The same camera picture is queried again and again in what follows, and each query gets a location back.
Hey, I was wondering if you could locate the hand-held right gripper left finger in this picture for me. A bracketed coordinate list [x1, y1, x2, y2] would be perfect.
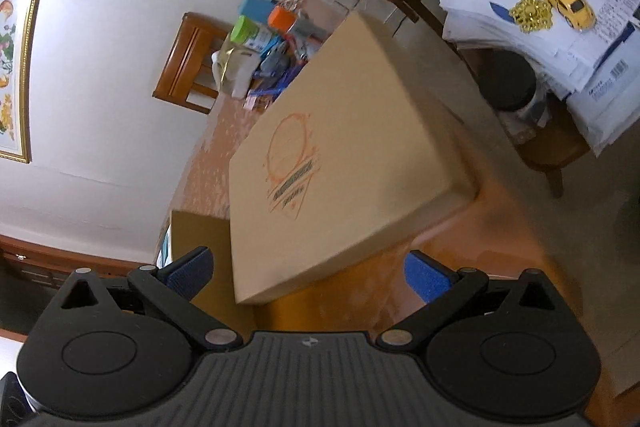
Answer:
[57, 246, 242, 352]

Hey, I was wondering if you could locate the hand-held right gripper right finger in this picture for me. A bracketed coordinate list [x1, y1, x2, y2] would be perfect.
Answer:
[376, 250, 563, 351]

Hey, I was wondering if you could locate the cardboard box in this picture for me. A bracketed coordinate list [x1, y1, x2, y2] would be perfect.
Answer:
[157, 209, 257, 340]

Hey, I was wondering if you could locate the cardboard box lid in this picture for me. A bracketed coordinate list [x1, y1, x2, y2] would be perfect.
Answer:
[229, 11, 482, 307]

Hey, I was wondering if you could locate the wooden desktop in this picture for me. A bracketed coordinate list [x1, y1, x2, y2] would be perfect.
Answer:
[165, 0, 633, 427]

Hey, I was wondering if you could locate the wooden cabinet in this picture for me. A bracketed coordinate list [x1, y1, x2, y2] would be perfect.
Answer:
[0, 233, 142, 294]

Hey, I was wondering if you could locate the white gold foil bag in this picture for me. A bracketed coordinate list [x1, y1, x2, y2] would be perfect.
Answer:
[210, 41, 267, 98]

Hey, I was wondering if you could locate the black lidded jar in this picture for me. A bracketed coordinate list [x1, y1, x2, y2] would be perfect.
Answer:
[476, 49, 552, 142]

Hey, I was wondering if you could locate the pile of pens and clips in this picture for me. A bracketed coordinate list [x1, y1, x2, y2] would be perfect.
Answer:
[244, 24, 332, 112]

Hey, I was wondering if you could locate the jar with green lid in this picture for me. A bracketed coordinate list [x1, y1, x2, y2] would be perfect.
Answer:
[231, 17, 275, 52]

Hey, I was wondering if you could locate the orange capped glue stick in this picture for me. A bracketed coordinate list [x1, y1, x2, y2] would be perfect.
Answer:
[266, 5, 297, 32]

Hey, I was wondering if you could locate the teal plastic object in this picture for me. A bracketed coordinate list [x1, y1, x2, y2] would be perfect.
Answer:
[236, 0, 277, 22]

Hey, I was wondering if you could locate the gold bead ornament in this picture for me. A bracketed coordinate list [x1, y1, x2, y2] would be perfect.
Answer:
[508, 0, 556, 34]

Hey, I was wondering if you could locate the yellow toy car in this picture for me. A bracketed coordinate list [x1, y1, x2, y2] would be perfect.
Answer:
[534, 0, 599, 31]

